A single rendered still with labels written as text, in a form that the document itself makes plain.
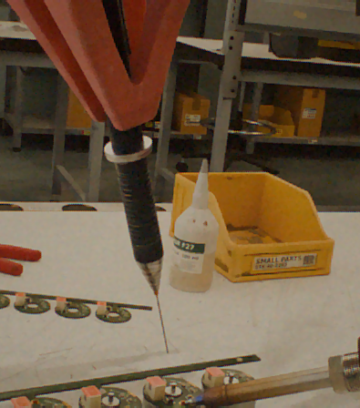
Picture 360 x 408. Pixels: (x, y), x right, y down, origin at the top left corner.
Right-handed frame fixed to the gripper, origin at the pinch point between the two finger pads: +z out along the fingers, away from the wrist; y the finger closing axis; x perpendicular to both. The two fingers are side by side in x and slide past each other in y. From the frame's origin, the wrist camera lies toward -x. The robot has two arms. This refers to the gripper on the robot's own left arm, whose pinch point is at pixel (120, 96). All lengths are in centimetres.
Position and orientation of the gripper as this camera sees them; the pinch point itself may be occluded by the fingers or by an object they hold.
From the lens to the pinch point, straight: 25.6
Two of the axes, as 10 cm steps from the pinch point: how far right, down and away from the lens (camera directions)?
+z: 1.1, 8.8, 4.6
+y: -6.5, -2.9, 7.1
